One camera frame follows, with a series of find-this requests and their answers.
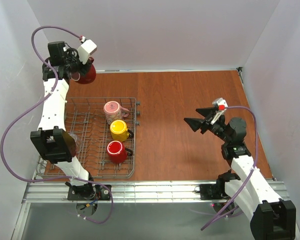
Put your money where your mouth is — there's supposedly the dark red mug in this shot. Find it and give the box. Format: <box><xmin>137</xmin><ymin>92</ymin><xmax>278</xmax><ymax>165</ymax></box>
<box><xmin>71</xmin><ymin>56</ymin><xmax>96</xmax><ymax>85</ymax></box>

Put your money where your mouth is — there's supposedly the clear glass cup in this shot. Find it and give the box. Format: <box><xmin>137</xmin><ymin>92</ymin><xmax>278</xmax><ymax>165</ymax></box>
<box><xmin>69</xmin><ymin>132</ymin><xmax>84</xmax><ymax>155</ymax></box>

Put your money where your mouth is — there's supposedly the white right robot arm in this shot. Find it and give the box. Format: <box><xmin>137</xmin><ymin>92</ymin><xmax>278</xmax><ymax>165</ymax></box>
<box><xmin>184</xmin><ymin>104</ymin><xmax>296</xmax><ymax>240</ymax></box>

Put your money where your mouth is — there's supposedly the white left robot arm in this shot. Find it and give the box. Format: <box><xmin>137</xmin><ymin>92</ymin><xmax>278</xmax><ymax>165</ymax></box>
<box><xmin>30</xmin><ymin>39</ymin><xmax>97</xmax><ymax>200</ymax></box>

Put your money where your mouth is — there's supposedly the pink ghost pattern mug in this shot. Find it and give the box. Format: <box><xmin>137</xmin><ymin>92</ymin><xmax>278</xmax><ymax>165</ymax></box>
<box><xmin>103</xmin><ymin>100</ymin><xmax>130</xmax><ymax>125</ymax></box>

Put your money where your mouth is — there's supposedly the yellow mug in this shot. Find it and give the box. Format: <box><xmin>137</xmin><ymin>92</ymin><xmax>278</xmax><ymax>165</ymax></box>
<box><xmin>110</xmin><ymin>119</ymin><xmax>134</xmax><ymax>142</ymax></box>

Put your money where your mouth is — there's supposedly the bright red mug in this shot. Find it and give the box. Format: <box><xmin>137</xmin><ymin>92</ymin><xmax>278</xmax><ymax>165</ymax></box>
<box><xmin>106</xmin><ymin>140</ymin><xmax>134</xmax><ymax>164</ymax></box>

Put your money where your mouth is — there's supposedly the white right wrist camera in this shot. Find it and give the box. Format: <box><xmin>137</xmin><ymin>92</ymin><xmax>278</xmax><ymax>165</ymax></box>
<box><xmin>210</xmin><ymin>97</ymin><xmax>228</xmax><ymax>125</ymax></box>

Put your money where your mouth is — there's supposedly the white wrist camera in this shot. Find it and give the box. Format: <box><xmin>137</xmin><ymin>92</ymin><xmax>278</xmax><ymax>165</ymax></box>
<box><xmin>77</xmin><ymin>39</ymin><xmax>97</xmax><ymax>65</ymax></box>
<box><xmin>210</xmin><ymin>97</ymin><xmax>228</xmax><ymax>125</ymax></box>

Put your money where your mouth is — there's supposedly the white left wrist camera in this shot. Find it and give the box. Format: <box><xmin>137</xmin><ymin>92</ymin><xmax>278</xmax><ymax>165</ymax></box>
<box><xmin>77</xmin><ymin>39</ymin><xmax>97</xmax><ymax>65</ymax></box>

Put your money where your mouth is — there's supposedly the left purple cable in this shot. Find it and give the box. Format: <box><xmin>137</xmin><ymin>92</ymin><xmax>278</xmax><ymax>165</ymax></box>
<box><xmin>0</xmin><ymin>25</ymin><xmax>115</xmax><ymax>225</ymax></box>

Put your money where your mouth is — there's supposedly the purple cable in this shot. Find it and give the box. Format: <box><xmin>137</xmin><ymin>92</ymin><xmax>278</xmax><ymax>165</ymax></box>
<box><xmin>0</xmin><ymin>25</ymin><xmax>115</xmax><ymax>225</ymax></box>
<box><xmin>200</xmin><ymin>105</ymin><xmax>259</xmax><ymax>231</ymax></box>

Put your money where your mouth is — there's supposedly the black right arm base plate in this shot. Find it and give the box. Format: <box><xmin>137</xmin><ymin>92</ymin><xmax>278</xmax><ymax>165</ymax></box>
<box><xmin>199</xmin><ymin>183</ymin><xmax>229</xmax><ymax>200</ymax></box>

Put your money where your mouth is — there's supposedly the grey wire dish rack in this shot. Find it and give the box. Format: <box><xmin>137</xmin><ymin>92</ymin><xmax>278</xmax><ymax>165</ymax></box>
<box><xmin>36</xmin><ymin>97</ymin><xmax>142</xmax><ymax>180</ymax></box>

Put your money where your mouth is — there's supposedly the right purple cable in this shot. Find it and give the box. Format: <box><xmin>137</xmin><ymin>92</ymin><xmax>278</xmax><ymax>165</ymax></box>
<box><xmin>200</xmin><ymin>105</ymin><xmax>259</xmax><ymax>231</ymax></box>

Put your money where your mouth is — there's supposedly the aluminium frame rail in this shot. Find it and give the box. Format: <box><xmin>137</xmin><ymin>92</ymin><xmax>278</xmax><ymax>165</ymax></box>
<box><xmin>21</xmin><ymin>180</ymin><xmax>291</xmax><ymax>204</ymax></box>

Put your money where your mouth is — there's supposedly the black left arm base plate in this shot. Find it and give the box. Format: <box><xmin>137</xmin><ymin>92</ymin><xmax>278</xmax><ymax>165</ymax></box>
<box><xmin>67</xmin><ymin>184</ymin><xmax>112</xmax><ymax>201</ymax></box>

